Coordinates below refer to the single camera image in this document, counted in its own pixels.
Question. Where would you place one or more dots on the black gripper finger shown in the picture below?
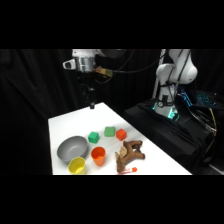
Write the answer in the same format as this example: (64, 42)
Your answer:
(90, 106)
(93, 106)

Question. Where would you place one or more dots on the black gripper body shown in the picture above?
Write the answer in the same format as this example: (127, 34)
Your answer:
(87, 87)

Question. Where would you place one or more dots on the red cube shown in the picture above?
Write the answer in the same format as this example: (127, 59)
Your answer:
(121, 134)

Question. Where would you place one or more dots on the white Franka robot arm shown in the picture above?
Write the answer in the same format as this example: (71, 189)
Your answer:
(176, 71)

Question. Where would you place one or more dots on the light green cube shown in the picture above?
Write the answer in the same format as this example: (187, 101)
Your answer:
(109, 131)

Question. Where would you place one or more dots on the dark green cube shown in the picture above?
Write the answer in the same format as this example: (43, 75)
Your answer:
(93, 137)

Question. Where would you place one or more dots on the grey bowl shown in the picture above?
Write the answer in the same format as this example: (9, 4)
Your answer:
(72, 148)

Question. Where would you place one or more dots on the orange cup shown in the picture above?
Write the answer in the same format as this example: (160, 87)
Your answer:
(98, 156)

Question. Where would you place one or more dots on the black curtain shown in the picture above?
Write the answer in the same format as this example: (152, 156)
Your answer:
(30, 100)

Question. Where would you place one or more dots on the brown plush toy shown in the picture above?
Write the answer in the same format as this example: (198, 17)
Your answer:
(129, 153)

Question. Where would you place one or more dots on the yellow cup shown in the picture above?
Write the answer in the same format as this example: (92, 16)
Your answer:
(77, 165)

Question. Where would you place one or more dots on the black cloth-covered stand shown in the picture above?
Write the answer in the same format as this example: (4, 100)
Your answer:
(166, 133)

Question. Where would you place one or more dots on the blue-lit keyboard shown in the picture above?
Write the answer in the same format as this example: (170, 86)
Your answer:
(206, 98)

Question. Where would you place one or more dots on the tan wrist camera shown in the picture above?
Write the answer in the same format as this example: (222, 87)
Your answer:
(102, 72)

